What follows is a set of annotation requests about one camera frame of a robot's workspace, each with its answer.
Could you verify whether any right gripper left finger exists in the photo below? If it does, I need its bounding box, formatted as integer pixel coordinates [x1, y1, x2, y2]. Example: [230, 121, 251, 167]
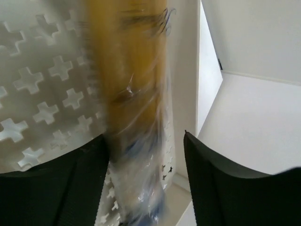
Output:
[0, 135, 109, 226]

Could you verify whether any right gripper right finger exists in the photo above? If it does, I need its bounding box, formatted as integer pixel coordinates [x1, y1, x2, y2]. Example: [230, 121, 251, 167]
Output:
[183, 132, 301, 226]

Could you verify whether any blue spaghetti bag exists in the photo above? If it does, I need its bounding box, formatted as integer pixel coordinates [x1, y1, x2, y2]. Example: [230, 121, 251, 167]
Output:
[85, 0, 176, 226]

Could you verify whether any white two-tier utility cart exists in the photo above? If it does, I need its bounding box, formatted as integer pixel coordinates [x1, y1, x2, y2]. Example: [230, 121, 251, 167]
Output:
[0, 0, 200, 226]

